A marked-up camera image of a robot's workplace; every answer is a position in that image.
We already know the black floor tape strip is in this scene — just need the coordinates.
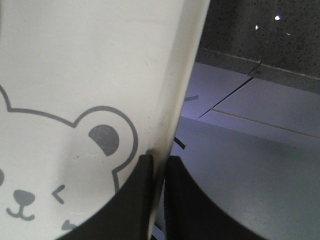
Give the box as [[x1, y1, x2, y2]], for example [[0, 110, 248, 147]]
[[174, 137, 186, 150], [184, 95, 199, 102]]

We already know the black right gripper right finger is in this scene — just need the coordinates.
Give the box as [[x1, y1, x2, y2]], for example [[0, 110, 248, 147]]
[[164, 156, 262, 240]]

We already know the cream bear print tray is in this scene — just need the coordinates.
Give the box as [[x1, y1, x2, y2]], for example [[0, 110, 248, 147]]
[[0, 0, 210, 240]]

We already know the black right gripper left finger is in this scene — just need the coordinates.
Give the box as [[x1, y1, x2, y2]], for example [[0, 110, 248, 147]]
[[60, 155, 154, 240]]

